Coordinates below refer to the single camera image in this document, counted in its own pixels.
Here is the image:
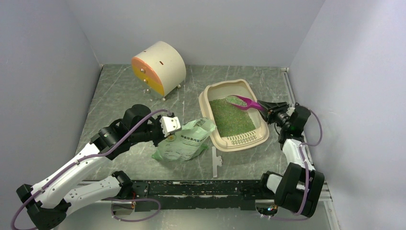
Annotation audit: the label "round beige drawer cabinet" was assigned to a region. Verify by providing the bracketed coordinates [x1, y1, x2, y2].
[131, 41, 186, 101]

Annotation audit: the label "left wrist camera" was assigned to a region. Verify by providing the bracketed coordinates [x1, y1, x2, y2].
[159, 116, 182, 138]

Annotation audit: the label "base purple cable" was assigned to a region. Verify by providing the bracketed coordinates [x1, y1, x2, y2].
[110, 198, 162, 223]

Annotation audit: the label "magenta litter scoop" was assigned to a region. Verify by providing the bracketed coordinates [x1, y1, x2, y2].
[225, 95, 265, 111]

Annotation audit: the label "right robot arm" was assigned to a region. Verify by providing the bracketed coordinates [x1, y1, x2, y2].
[257, 100, 325, 219]

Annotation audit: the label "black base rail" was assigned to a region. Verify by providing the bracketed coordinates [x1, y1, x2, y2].
[115, 180, 274, 211]

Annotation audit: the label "green cat litter bag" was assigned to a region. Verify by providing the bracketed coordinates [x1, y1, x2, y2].
[151, 117, 216, 161]

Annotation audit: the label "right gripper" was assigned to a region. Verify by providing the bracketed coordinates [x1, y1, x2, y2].
[256, 101, 291, 129]

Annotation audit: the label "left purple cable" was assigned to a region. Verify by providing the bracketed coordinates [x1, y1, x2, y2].
[10, 109, 173, 230]

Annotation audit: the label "beige litter box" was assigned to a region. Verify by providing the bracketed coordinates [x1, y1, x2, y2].
[199, 79, 270, 152]

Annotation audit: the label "green litter pellets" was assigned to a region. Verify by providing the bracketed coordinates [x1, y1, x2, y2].
[209, 99, 256, 137]

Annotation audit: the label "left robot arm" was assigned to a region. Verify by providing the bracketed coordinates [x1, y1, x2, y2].
[16, 104, 182, 230]

